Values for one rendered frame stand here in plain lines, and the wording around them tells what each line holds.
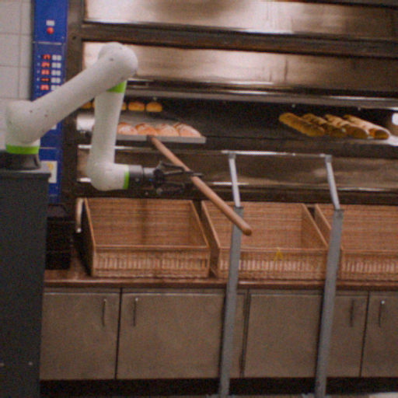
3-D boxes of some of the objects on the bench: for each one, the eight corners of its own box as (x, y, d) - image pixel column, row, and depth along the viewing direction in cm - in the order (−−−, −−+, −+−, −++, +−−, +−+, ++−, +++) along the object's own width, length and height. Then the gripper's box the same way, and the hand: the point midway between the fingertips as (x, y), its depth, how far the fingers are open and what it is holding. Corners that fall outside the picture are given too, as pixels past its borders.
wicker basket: (195, 251, 515) (199, 200, 509) (299, 253, 527) (304, 202, 521) (216, 279, 468) (220, 222, 463) (329, 281, 480) (335, 225, 474)
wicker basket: (79, 249, 502) (82, 196, 496) (188, 251, 515) (192, 199, 509) (90, 278, 456) (93, 219, 450) (210, 279, 468) (214, 221, 463)
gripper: (141, 155, 380) (201, 158, 385) (138, 196, 383) (198, 197, 389) (144, 158, 373) (206, 161, 378) (141, 200, 376) (202, 202, 382)
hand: (193, 179), depth 383 cm, fingers closed on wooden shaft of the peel, 3 cm apart
